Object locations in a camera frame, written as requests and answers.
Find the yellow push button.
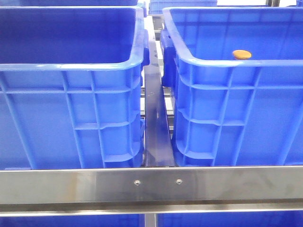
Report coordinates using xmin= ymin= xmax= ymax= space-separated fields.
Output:
xmin=232 ymin=50 xmax=252 ymax=60

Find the steel divider bar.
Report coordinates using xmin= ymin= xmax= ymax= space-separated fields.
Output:
xmin=144 ymin=16 xmax=175 ymax=167

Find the blue plastic crate left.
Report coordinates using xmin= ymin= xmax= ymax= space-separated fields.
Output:
xmin=0 ymin=7 xmax=149 ymax=170

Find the blue plastic crate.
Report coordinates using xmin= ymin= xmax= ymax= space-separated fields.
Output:
xmin=161 ymin=7 xmax=303 ymax=166
xmin=0 ymin=7 xmax=149 ymax=170

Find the blue plastic crate right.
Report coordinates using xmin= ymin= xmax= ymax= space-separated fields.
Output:
xmin=161 ymin=7 xmax=303 ymax=166

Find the blue crate far back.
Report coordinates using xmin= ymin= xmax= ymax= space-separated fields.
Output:
xmin=149 ymin=0 xmax=217 ymax=15

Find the blue crate lower left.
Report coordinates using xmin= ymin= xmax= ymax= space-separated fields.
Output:
xmin=0 ymin=214 xmax=144 ymax=227

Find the blue crate lower right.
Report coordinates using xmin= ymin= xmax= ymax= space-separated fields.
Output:
xmin=158 ymin=211 xmax=303 ymax=227

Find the stainless steel front rail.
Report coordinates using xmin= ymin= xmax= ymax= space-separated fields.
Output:
xmin=0 ymin=166 xmax=303 ymax=217

